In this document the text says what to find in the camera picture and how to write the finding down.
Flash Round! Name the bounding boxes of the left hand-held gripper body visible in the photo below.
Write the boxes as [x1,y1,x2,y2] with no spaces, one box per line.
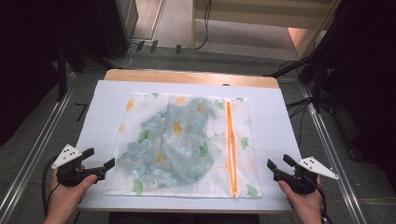
[50,143,106,188]

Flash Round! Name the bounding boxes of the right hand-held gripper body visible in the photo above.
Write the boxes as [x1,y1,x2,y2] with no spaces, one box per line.
[273,156,340,196]

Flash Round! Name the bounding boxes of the floral mesh laundry bag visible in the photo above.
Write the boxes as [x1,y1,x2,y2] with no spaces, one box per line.
[102,91,263,200]

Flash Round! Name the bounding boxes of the blue-grey floral garment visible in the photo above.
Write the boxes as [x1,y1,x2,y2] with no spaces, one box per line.
[117,98,222,189]

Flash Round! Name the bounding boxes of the person's right hand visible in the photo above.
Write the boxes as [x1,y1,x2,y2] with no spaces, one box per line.
[277,175,323,224]

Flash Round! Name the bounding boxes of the person's left hand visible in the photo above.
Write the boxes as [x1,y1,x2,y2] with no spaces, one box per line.
[42,169,98,224]

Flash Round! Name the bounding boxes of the white table mat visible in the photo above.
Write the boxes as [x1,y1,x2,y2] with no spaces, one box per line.
[77,79,303,213]

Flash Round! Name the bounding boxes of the black metal stand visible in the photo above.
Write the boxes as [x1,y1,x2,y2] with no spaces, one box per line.
[312,60,325,114]
[56,43,69,103]

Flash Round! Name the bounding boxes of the wooden table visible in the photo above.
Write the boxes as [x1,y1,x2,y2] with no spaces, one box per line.
[103,68,280,90]

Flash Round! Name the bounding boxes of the dark cabinet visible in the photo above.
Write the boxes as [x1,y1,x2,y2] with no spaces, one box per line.
[92,0,139,60]

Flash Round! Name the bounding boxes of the light wooden furniture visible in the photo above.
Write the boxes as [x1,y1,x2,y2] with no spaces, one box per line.
[191,0,342,61]

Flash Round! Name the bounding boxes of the metal floor rail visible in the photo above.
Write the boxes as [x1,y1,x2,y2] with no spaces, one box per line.
[298,83,368,224]
[0,72,78,224]

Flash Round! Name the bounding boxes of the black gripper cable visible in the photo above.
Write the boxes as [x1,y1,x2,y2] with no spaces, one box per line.
[313,181,332,224]
[41,155,62,217]

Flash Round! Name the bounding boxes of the black floor cables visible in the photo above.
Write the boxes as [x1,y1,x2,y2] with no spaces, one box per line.
[285,96,314,147]

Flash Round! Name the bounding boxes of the white floor cable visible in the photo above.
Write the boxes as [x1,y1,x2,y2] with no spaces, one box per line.
[106,43,139,70]

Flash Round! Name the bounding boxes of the black hanging cable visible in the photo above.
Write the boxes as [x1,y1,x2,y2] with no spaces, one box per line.
[181,0,213,51]

